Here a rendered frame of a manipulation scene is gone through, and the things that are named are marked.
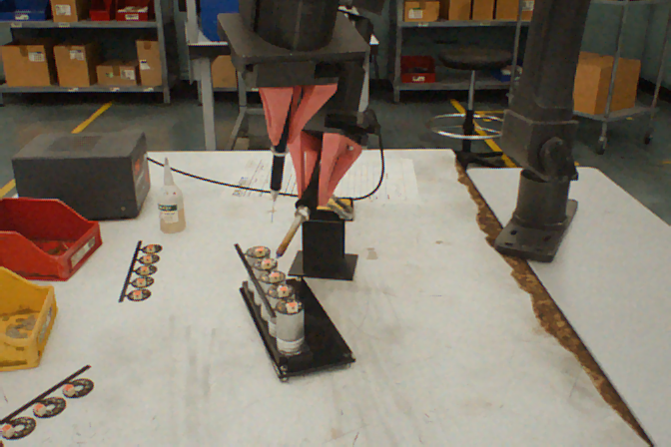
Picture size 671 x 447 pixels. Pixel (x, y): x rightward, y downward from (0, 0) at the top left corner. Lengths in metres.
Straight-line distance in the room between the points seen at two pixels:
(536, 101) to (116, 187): 0.55
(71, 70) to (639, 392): 4.63
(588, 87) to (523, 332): 3.30
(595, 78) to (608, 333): 3.24
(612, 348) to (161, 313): 0.44
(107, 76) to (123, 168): 4.08
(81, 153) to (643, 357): 0.69
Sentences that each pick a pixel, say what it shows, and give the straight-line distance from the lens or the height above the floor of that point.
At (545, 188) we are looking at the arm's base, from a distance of 0.85.
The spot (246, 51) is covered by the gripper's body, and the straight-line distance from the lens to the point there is 0.46.
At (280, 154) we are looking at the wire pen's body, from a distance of 0.55.
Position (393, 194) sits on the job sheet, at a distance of 0.98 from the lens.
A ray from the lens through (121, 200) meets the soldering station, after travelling 0.91.
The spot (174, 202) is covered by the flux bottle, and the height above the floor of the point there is 0.79.
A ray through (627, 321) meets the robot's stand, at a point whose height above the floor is 0.75.
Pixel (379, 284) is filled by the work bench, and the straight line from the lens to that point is 0.73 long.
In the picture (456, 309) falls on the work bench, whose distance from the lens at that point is 0.69.
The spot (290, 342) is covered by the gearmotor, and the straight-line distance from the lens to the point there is 0.57.
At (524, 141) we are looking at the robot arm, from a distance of 0.82.
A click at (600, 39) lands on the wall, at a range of 5.59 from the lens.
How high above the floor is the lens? 1.11
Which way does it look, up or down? 22 degrees down
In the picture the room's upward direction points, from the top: straight up
